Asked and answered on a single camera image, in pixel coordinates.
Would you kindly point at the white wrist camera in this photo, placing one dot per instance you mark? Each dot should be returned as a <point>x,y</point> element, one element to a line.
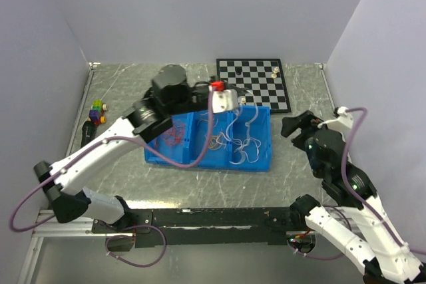
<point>342,122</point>
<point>224,101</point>

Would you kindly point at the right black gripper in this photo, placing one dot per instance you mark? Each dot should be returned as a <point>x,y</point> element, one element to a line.
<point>305,120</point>

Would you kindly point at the blue three-compartment plastic bin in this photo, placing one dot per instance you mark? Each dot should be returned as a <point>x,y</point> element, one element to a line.
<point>241,140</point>

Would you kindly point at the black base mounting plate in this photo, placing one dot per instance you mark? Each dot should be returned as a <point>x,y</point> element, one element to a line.
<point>202,226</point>

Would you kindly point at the black and white chessboard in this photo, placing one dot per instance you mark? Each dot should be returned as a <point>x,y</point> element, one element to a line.
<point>256,81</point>

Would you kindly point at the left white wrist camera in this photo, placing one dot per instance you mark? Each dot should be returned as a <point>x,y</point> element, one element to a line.
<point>224,101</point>

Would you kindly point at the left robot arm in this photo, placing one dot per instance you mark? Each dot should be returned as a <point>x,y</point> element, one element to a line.
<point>65,182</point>

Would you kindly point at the black chess pawn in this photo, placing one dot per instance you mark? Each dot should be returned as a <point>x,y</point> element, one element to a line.
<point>238,71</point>

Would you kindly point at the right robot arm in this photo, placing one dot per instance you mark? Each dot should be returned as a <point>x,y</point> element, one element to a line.
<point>379,252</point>

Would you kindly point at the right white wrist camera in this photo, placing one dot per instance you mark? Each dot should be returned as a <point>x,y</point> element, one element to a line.
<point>342,122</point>

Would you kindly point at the white chess piece far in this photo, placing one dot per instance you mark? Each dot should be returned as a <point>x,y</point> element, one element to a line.
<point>275,72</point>

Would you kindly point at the colourful toy block car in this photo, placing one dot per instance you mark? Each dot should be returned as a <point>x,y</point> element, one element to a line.
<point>97,112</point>

